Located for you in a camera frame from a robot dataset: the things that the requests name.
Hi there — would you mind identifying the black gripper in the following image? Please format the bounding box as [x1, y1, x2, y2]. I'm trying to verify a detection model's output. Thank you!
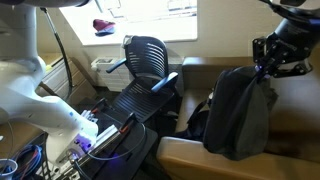
[252, 16, 320, 84]

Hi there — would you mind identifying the black garment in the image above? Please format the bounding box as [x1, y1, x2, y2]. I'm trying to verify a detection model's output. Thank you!
[186, 64, 279, 162]

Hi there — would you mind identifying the dark blue clothing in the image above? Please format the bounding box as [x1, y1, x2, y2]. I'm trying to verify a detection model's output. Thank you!
[173, 128, 205, 141]

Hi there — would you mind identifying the light grey clothing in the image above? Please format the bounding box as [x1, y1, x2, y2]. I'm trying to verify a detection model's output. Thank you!
[120, 34, 134, 56]

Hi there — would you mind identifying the black slatted office chair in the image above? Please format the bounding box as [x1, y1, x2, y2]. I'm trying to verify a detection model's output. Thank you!
[105, 34, 179, 124]

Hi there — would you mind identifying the brown leather armchair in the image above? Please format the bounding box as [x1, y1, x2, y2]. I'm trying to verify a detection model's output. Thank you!
[156, 39, 320, 180]

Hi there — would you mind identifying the white window sill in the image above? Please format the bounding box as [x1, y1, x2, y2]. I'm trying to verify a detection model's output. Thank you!
[79, 16, 198, 46]

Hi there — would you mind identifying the maroon cap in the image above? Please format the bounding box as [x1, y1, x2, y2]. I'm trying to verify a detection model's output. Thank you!
[92, 18, 117, 37]

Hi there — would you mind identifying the beige drawer cabinet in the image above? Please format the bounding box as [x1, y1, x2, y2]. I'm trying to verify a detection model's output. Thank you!
[36, 52, 98, 106]

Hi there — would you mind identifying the white paper cup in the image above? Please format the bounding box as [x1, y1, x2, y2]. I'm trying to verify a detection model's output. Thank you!
[0, 158, 18, 180]

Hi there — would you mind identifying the window with dark frame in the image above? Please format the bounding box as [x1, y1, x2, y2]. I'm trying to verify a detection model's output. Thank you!
[59, 0, 198, 21]

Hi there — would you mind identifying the orange handled black clamp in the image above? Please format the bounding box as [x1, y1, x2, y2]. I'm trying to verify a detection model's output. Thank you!
[119, 111, 138, 134]
[91, 97, 109, 114]

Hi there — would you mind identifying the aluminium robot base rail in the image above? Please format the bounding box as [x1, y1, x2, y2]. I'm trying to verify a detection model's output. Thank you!
[56, 109, 138, 180]

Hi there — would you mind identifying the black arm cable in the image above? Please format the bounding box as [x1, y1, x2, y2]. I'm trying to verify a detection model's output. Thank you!
[39, 7, 74, 101]

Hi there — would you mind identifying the blue cable bundle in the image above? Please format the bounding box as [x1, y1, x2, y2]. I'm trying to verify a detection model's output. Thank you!
[11, 143, 44, 180]

